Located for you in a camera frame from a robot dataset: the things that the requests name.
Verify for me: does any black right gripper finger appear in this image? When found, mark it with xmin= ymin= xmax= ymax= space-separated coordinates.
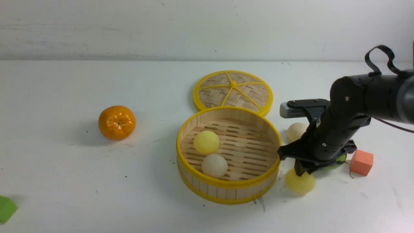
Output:
xmin=294 ymin=159 xmax=311 ymax=176

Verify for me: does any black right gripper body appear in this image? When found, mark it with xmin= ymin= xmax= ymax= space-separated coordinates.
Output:
xmin=278 ymin=110 xmax=371 ymax=171

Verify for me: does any yellow bun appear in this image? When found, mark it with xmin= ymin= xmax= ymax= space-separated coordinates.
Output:
xmin=285 ymin=168 xmax=316 ymax=195
xmin=193 ymin=131 xmax=219 ymax=154

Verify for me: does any white bun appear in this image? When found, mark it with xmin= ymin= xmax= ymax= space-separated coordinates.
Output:
xmin=286 ymin=122 xmax=308 ymax=142
xmin=201 ymin=154 xmax=228 ymax=179

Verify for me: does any white bun front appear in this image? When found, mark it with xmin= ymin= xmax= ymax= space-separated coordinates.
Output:
xmin=201 ymin=154 xmax=228 ymax=179

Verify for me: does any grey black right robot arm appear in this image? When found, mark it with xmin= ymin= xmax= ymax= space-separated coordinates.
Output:
xmin=278 ymin=71 xmax=414 ymax=176

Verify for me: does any bamboo steamer tray yellow rim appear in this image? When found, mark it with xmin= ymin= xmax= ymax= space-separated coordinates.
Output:
xmin=176 ymin=106 xmax=281 ymax=205

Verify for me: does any woven bamboo steamer lid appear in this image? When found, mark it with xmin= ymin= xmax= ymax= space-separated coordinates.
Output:
xmin=192 ymin=70 xmax=273 ymax=116

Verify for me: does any green toy watermelon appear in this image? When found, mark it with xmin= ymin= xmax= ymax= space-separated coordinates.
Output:
xmin=321 ymin=154 xmax=347 ymax=171

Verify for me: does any orange foam cube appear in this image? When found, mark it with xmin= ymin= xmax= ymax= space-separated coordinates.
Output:
xmin=350 ymin=150 xmax=374 ymax=176

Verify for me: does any orange toy tangerine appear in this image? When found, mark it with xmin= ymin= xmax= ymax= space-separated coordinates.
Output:
xmin=98 ymin=105 xmax=136 ymax=140

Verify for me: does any green foam block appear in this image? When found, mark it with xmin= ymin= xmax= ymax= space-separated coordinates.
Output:
xmin=0 ymin=196 xmax=18 ymax=224

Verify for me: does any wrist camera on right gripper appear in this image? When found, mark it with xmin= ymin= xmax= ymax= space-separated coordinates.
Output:
xmin=279 ymin=99 xmax=330 ymax=123

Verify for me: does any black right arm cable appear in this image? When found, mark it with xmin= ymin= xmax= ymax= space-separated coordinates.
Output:
xmin=365 ymin=45 xmax=414 ymax=134

